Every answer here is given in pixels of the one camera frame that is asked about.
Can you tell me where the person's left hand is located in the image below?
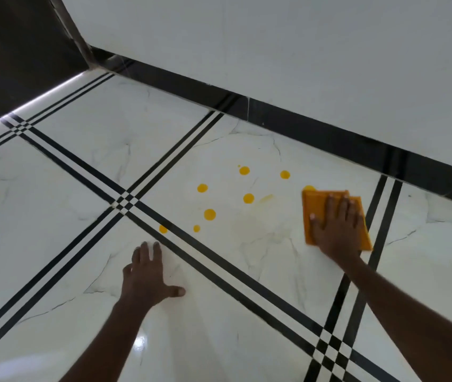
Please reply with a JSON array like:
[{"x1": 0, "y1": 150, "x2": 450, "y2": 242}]
[{"x1": 122, "y1": 241, "x2": 187, "y2": 311}]

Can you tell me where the person's right hand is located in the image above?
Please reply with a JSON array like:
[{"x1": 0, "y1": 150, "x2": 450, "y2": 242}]
[{"x1": 309, "y1": 194, "x2": 367, "y2": 264}]

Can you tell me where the orange cleaning cloth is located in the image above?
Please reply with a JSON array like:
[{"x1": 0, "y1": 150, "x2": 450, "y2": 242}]
[{"x1": 302, "y1": 189, "x2": 373, "y2": 252}]

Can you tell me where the person's right forearm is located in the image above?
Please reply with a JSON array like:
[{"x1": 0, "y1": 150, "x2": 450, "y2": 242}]
[{"x1": 337, "y1": 254, "x2": 452, "y2": 382}]

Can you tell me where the person's left forearm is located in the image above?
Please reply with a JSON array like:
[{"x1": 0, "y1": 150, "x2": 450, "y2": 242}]
[{"x1": 59, "y1": 300, "x2": 153, "y2": 382}]

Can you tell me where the group of yellow liquid drops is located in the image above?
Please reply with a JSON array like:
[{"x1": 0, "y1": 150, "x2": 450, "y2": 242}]
[{"x1": 158, "y1": 165, "x2": 317, "y2": 235}]

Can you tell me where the black skirting board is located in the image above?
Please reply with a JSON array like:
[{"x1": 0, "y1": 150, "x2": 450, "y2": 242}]
[{"x1": 89, "y1": 46, "x2": 452, "y2": 211}]

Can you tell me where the dark brown door panel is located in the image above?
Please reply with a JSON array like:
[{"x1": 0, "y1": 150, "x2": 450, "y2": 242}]
[{"x1": 0, "y1": 0, "x2": 91, "y2": 133}]

